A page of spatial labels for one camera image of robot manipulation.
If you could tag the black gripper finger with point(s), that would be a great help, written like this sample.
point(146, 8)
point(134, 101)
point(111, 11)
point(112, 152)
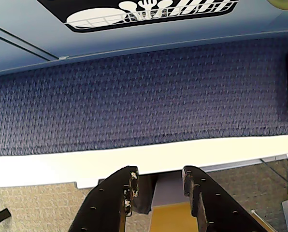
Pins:
point(105, 205)
point(214, 207)

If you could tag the blue toy kitchen cabinet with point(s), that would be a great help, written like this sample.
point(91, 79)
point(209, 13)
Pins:
point(158, 36)

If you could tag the yellow flat board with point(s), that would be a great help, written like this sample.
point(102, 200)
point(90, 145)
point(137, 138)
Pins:
point(170, 217)

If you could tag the thin metal rod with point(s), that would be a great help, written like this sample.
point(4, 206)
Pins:
point(261, 220)

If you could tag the blue woven mat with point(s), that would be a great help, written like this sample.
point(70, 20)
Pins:
point(139, 101)

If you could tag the black dishwasher rack sticker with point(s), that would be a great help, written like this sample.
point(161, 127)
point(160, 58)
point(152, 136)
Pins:
point(134, 17)

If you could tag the yellow round knob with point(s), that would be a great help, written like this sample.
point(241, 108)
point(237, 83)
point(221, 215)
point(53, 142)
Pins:
point(283, 3)

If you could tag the grey post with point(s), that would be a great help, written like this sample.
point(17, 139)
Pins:
point(169, 188)

